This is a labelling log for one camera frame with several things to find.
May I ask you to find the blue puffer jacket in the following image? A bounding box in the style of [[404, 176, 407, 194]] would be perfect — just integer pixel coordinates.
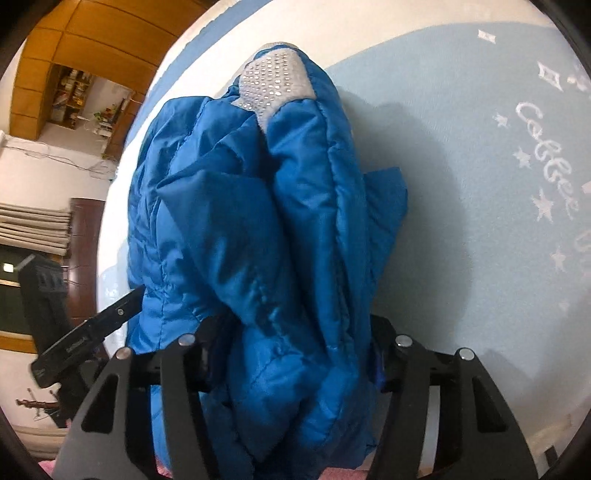
[[126, 44, 408, 479]]

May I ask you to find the dark brown headboard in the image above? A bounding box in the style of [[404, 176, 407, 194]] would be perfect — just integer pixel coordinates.
[[65, 198, 105, 326]]

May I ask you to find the beige roman blind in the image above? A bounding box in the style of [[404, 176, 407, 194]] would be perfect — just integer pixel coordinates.
[[0, 203, 71, 257]]

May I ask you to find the pink fuzzy sleeve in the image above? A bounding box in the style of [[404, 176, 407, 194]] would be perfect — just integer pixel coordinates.
[[38, 458, 376, 480]]

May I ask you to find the wooden desk with shelves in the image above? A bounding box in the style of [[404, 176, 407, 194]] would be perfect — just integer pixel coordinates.
[[41, 65, 143, 162]]

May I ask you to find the wooden wardrobe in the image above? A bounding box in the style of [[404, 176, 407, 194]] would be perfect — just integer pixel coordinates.
[[8, 0, 213, 159]]

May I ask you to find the blue and white bedsheet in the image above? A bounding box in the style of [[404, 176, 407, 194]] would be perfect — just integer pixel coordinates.
[[96, 1, 590, 479]]

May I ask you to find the window with wooden frame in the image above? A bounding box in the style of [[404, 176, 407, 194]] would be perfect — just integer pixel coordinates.
[[0, 245, 32, 335]]

